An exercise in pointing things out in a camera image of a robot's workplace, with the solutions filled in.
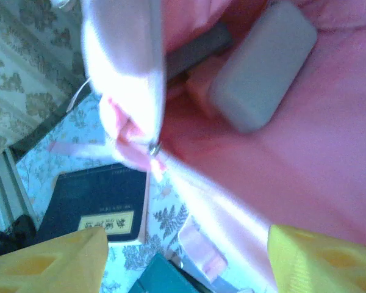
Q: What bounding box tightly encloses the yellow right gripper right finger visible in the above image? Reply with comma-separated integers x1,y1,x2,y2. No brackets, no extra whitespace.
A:
268,224,366,293

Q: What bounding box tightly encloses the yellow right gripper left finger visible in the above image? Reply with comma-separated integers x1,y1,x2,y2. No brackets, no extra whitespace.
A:
0,227,109,293

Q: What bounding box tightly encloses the navy book with yellow label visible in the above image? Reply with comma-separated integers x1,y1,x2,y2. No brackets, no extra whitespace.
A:
36,163,149,245

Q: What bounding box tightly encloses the pink student backpack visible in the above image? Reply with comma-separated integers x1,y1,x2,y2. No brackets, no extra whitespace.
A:
48,0,366,293

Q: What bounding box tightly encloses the small teal notebook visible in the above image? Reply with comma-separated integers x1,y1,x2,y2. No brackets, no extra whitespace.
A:
131,253,208,293

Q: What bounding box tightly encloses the pale green pencil case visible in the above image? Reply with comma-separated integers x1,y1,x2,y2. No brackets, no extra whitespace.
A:
207,1,318,134

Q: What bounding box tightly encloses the dark teal notebook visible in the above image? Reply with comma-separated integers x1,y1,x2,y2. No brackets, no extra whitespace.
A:
166,23,234,82

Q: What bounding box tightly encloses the aluminium side rail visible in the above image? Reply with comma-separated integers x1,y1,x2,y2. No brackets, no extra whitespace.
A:
0,87,94,233

